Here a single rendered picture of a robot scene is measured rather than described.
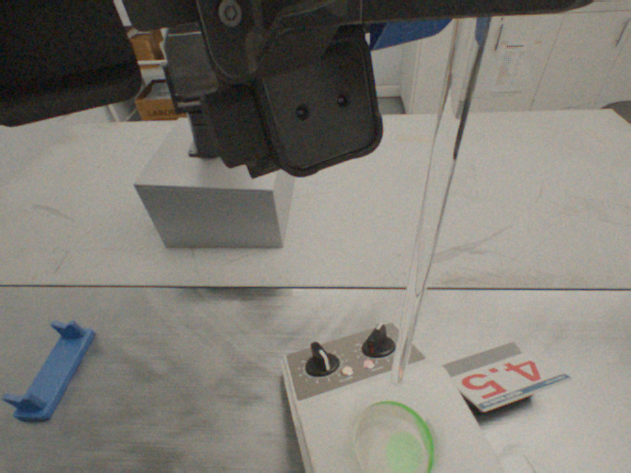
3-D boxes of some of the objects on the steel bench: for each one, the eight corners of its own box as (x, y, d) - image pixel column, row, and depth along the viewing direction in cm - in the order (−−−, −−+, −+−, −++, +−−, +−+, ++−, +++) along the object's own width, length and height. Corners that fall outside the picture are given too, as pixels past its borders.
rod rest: (69, 331, 42) (52, 314, 40) (97, 331, 42) (81, 314, 40) (17, 420, 35) (-8, 406, 33) (50, 420, 35) (26, 406, 33)
